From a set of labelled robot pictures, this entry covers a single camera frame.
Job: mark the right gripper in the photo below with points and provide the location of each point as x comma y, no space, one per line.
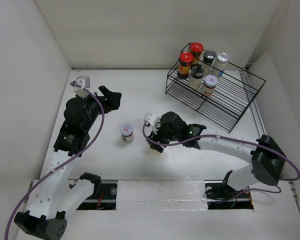
160,126

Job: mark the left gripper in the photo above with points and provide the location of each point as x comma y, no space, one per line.
111,102

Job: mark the black knob grinder bottle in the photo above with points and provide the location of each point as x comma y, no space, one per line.
196,76

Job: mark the red lid sauce bottle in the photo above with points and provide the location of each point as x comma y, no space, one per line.
196,49
185,62

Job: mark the white lid spice jar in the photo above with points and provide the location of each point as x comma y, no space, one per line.
209,84
127,133

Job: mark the black cap grinder bottle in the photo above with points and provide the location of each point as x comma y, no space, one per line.
208,58

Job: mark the silver lid blue label bottle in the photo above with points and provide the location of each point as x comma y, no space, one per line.
220,65

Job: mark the silver lid glass jar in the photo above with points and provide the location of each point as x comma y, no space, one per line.
152,151

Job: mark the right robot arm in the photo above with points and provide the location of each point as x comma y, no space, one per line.
265,160

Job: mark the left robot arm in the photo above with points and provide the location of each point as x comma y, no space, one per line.
46,217

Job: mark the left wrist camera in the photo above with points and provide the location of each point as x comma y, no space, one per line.
81,82

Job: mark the black wire rack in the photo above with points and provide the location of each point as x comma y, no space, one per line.
232,97

